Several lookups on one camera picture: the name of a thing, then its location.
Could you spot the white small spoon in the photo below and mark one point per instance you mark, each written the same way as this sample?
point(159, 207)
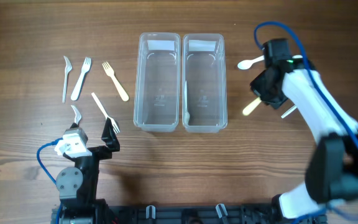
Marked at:
point(289, 111)

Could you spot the white thick-handled spoon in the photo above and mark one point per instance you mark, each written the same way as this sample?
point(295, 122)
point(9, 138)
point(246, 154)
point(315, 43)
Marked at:
point(246, 64)

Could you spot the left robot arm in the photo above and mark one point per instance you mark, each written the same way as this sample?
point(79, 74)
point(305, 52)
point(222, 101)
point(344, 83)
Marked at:
point(77, 185)

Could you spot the right clear plastic container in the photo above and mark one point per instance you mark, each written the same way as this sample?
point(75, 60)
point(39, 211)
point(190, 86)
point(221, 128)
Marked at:
point(204, 97)

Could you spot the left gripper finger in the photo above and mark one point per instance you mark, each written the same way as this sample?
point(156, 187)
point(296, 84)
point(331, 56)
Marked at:
point(109, 135)
point(74, 125)

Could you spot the yellow plastic spoon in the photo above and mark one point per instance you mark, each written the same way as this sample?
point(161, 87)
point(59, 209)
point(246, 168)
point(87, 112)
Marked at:
point(251, 106)

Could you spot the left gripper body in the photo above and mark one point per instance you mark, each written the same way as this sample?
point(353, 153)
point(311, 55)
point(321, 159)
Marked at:
point(95, 152)

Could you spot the beige wooden fork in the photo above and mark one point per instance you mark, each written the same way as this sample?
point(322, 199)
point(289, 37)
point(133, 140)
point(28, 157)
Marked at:
point(111, 73)

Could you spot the white slim plastic fork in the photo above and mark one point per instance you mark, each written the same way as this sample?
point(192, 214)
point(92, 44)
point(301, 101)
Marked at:
point(101, 107)

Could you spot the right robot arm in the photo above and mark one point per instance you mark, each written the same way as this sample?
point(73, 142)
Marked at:
point(331, 179)

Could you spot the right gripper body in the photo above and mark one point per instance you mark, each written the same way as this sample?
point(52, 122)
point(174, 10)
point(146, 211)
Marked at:
point(260, 88)

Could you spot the left clear plastic container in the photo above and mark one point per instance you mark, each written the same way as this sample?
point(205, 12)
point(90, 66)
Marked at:
point(157, 87)

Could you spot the clear plastic container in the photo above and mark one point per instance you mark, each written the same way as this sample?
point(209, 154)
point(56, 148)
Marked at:
point(157, 87)
point(204, 97)

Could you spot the thin clear plastic fork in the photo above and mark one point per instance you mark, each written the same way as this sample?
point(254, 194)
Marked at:
point(68, 68)

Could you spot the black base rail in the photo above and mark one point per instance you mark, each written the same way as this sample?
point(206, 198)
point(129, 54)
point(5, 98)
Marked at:
point(220, 213)

